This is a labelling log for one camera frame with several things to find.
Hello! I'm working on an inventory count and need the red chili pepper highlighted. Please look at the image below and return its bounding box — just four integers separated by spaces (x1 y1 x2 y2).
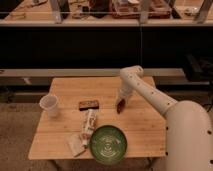
116 99 125 114

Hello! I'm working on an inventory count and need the long metal shelf bench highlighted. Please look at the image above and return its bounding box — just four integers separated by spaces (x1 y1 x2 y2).
0 68 185 86

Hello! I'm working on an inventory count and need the white tube package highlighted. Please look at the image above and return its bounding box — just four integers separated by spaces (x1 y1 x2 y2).
81 109 97 147

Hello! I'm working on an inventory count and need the wooden folding table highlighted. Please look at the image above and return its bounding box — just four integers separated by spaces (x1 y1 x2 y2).
28 77 165 160

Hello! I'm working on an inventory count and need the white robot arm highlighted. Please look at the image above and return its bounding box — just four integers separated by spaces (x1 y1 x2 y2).
115 65 213 171

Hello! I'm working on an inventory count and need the green ceramic plate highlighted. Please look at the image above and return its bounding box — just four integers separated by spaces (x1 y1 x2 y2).
89 125 127 165

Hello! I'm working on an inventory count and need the brown chocolate bar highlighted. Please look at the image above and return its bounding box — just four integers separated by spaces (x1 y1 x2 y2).
79 100 99 111

